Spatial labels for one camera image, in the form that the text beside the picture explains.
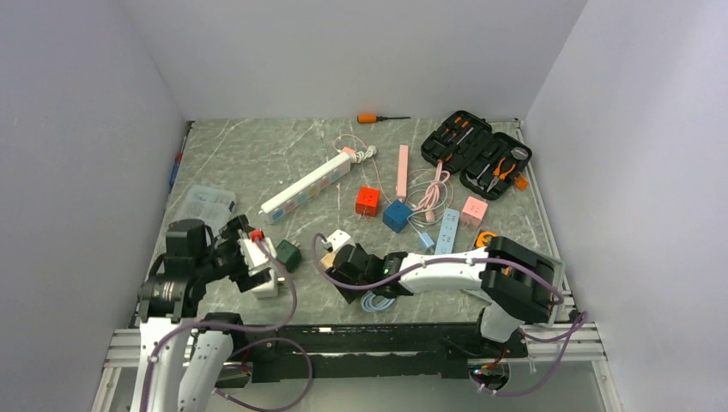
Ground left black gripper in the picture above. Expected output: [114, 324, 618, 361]
[195, 215, 270, 290]

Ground beige orange cube adapter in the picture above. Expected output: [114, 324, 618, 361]
[319, 252, 336, 271]

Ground light blue plug and cable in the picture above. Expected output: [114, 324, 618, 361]
[360, 291, 399, 312]

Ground clear plastic screw box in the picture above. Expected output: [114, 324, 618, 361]
[173, 185, 236, 234]

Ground green cube socket adapter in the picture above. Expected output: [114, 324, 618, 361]
[276, 239, 303, 272]

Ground red cube socket adapter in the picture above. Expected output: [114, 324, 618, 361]
[355, 186, 381, 217]

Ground blue cube socket adapter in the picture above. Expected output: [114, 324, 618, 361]
[382, 200, 413, 233]

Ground white power strip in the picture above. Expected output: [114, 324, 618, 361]
[259, 152, 352, 223]

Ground pink cable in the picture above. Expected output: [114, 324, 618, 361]
[412, 160, 453, 224]

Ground light blue power strip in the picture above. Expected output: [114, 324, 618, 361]
[419, 209, 459, 255]

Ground pink power adapter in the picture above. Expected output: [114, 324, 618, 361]
[396, 144, 410, 203]

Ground pink cube socket adapter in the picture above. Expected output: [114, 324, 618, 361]
[459, 197, 488, 227]

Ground black tool case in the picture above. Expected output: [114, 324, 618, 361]
[421, 110, 533, 201]

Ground grey tool case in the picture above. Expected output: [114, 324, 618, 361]
[482, 235, 565, 325]

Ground white cube socket adapter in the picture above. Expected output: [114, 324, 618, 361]
[251, 267, 286, 300]

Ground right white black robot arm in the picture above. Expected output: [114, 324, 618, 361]
[320, 236, 564, 356]

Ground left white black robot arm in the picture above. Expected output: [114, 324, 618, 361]
[131, 215, 271, 411]

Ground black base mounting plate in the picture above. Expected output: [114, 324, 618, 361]
[230, 322, 528, 383]

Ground blue red pen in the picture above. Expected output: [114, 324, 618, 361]
[168, 136, 187, 189]

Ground orange tape measure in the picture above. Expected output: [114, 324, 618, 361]
[474, 231, 497, 248]

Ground orange pliers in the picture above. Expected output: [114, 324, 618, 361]
[487, 156, 518, 191]

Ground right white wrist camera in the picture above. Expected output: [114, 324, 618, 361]
[324, 229, 355, 254]

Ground aluminium rail frame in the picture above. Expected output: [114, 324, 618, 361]
[91, 323, 623, 411]

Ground orange handled screwdriver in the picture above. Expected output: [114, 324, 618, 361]
[356, 114, 410, 124]

